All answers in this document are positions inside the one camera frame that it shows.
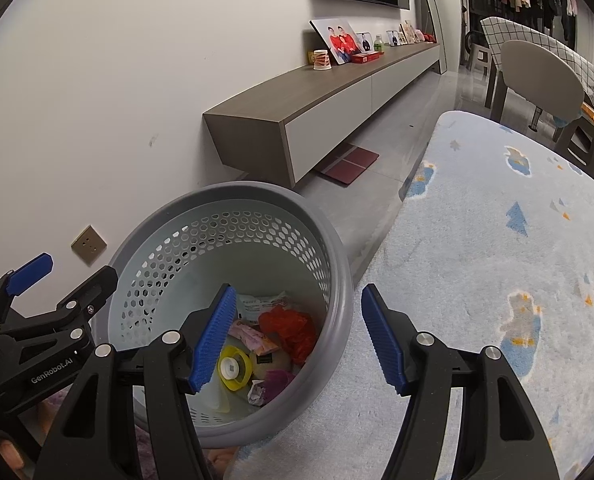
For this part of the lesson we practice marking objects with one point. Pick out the grey stool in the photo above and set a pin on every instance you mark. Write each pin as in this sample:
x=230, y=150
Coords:
x=584, y=145

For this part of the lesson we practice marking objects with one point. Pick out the red plastic bag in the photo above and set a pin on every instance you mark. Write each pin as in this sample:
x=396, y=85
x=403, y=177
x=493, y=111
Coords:
x=289, y=332

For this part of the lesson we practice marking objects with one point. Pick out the long wooden grey cabinet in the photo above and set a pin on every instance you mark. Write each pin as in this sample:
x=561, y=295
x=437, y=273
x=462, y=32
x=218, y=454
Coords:
x=287, y=100

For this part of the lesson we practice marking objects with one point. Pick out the red ornament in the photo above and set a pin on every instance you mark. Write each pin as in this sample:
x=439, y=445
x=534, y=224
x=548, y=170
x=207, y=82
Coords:
x=429, y=37

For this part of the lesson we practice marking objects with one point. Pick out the white paper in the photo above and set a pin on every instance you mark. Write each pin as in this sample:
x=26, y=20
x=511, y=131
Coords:
x=257, y=395

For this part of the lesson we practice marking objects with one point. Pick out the white checked tablecloth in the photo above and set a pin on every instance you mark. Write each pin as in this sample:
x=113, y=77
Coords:
x=592, y=75

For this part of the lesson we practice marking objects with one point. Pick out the grey perforated waste basket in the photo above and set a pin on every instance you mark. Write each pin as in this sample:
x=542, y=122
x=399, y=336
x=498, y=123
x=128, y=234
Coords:
x=327, y=240

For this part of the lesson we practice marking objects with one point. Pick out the yellow plastic lid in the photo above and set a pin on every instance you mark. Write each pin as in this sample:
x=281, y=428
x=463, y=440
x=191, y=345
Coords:
x=246, y=380

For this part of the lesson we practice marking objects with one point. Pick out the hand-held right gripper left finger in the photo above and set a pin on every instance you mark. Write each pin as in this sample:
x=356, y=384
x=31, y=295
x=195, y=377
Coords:
x=214, y=340

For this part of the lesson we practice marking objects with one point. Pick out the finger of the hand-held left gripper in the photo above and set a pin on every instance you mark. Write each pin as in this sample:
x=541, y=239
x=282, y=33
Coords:
x=27, y=272
x=97, y=285

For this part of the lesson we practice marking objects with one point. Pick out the large red family photo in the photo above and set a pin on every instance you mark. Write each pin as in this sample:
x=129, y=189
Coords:
x=334, y=42

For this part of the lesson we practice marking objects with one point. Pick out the beige plush pouch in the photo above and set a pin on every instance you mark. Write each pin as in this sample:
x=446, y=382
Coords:
x=274, y=362

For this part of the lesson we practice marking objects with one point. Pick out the red white paper cup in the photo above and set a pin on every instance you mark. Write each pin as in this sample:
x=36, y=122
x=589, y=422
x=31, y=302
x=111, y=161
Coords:
x=321, y=60

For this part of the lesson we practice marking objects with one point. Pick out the white plastic stool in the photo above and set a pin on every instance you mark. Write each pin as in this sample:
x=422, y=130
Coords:
x=477, y=52

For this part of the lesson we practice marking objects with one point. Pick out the pink plastic mesh cup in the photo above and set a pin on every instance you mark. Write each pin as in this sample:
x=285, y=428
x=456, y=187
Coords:
x=279, y=382

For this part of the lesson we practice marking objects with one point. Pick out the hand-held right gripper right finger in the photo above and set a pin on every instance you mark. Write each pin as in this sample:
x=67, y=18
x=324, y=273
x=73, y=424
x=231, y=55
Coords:
x=382, y=340

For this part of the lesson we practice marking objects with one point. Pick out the small photo frame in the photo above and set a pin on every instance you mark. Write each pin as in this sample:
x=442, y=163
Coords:
x=364, y=42

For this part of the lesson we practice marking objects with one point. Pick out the bronze wall socket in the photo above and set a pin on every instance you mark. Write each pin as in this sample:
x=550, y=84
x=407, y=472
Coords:
x=88, y=245

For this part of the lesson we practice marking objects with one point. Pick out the grey round back chair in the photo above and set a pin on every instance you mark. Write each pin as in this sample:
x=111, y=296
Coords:
x=537, y=75

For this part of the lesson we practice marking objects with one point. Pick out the flat red box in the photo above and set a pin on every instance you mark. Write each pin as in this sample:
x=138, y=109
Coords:
x=366, y=57

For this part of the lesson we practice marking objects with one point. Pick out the pink picture card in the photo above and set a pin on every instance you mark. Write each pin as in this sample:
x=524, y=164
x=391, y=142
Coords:
x=410, y=31

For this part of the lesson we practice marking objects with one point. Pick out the pink snack packet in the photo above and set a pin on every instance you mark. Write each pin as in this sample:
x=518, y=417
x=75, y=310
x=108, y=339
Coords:
x=252, y=337

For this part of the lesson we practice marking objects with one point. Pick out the green bottle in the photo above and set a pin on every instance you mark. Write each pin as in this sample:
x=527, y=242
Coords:
x=378, y=44

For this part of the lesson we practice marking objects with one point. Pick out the dark red floor scale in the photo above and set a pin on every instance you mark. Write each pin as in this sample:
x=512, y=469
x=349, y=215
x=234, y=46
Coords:
x=349, y=166

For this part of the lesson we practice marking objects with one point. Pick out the blue white wet wipes packet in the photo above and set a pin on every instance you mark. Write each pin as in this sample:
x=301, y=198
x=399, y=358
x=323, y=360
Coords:
x=264, y=305

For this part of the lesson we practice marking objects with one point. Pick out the white picture frame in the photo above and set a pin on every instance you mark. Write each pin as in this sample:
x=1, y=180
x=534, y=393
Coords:
x=393, y=37

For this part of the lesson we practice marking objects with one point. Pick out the leaning grey framed mirror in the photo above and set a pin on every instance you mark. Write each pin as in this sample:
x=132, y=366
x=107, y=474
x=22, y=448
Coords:
x=429, y=15

